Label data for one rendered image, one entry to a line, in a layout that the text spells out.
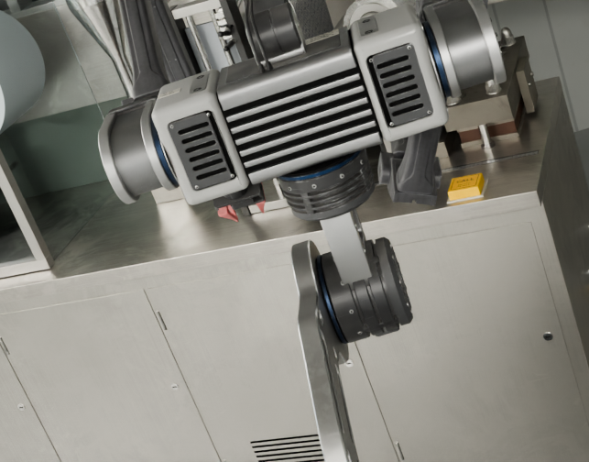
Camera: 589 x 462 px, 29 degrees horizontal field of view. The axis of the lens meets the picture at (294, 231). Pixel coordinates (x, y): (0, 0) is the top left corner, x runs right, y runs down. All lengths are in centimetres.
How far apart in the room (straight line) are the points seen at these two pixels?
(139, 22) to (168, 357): 124
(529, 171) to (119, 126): 114
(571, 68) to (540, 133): 221
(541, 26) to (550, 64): 17
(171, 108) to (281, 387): 144
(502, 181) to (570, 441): 68
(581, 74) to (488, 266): 245
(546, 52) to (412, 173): 298
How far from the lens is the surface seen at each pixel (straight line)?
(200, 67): 276
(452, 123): 272
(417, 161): 196
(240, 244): 271
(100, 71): 337
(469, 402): 284
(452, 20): 164
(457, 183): 256
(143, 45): 195
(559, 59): 494
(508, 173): 260
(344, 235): 169
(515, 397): 281
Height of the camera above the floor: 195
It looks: 23 degrees down
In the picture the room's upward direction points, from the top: 21 degrees counter-clockwise
